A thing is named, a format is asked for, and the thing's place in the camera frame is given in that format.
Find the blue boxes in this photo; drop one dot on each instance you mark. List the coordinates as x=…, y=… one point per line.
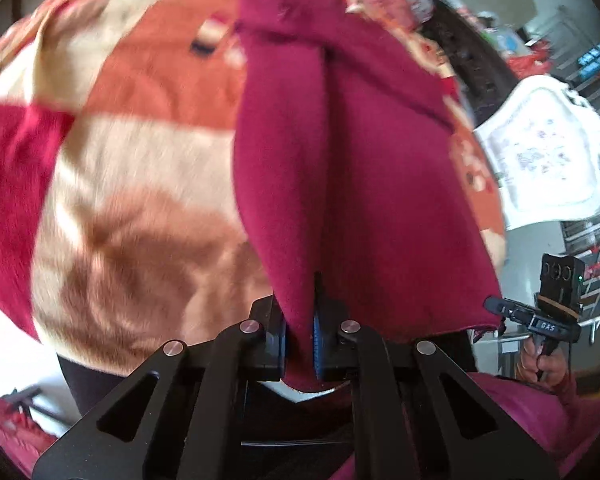
x=592, y=62

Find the metal rack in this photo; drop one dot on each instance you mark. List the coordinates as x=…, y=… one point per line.
x=597, y=265

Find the person's magenta top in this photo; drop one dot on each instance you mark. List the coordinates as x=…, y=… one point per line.
x=520, y=420

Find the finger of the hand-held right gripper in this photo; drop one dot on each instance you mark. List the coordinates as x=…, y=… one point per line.
x=510, y=309

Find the dark carved wooden cabinet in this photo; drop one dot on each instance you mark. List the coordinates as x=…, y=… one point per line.
x=460, y=55

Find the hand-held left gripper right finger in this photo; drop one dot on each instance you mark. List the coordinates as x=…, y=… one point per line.
x=319, y=347

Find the orange red cream printed blanket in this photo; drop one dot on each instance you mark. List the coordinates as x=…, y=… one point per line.
x=130, y=160

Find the person's black pants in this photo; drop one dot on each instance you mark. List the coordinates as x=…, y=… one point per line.
x=80, y=385

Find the person's right hand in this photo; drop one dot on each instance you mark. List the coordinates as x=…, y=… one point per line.
x=547, y=367

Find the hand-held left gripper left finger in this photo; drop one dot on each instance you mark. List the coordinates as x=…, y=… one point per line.
x=275, y=350

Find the maroon fleece garment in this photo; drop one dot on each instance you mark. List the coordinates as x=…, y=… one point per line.
x=370, y=185

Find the red plastic bag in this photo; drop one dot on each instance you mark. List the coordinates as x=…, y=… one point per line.
x=525, y=64

